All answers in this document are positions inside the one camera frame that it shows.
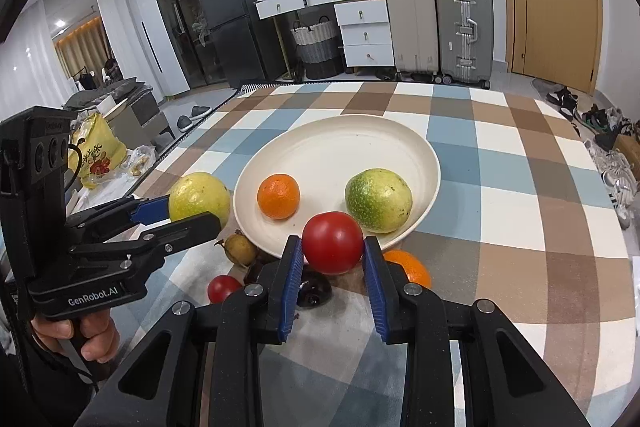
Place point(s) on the grey slipper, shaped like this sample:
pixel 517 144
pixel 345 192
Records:
pixel 201 111
pixel 185 123

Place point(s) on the striped floor mat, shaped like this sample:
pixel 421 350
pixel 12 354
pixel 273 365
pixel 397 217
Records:
pixel 260 88

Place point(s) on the silver suitcase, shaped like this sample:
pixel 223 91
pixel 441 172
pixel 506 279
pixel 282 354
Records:
pixel 462 32

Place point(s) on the beige suitcase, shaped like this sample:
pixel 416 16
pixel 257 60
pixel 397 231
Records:
pixel 411 27

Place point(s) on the pile of shoes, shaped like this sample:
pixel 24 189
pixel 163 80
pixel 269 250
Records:
pixel 612 177

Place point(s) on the clear plastic bag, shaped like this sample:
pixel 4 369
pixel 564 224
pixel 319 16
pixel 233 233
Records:
pixel 139 161

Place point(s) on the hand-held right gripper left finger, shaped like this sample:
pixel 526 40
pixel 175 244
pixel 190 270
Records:
pixel 292 287

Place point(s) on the dark grey refrigerator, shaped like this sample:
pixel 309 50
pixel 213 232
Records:
pixel 230 7

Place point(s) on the white desk with drawers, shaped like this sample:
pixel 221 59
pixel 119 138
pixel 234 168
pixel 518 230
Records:
pixel 360 17

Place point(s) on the small red tomato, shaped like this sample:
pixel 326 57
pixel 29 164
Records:
pixel 223 289

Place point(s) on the grey upholstered seat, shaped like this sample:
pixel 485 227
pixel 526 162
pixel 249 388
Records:
pixel 140 117

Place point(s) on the yellow-green round fruit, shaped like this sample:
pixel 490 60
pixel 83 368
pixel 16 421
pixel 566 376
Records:
pixel 200 199

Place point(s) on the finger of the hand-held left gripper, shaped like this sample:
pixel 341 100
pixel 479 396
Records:
pixel 190 227
pixel 150 209

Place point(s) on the wooden door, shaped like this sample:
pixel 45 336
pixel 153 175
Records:
pixel 555 7

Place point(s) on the beige curtain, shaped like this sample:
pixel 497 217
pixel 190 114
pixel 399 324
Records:
pixel 82 47

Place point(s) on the brown cardboard box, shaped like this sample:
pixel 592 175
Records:
pixel 627 149

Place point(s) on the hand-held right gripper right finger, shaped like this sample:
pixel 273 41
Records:
pixel 375 287

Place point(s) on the cream round plate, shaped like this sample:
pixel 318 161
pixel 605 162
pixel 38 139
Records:
pixel 325 147

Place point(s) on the large green round fruit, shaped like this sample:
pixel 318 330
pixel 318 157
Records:
pixel 378 201

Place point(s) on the large red tomato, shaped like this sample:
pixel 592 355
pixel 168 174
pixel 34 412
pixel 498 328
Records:
pixel 332 243

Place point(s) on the yellow plastic bag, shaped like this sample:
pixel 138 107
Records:
pixel 100 152

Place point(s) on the brown pear with stem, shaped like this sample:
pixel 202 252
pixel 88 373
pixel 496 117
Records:
pixel 241 249

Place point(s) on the woven laundry basket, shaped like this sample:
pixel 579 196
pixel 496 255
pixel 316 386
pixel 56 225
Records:
pixel 315 49

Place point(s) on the person's left hand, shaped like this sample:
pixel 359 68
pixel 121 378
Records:
pixel 97 337

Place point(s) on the orange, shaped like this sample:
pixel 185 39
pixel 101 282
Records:
pixel 278 197
pixel 412 269

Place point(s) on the person's left forearm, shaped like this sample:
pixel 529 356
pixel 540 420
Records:
pixel 30 387

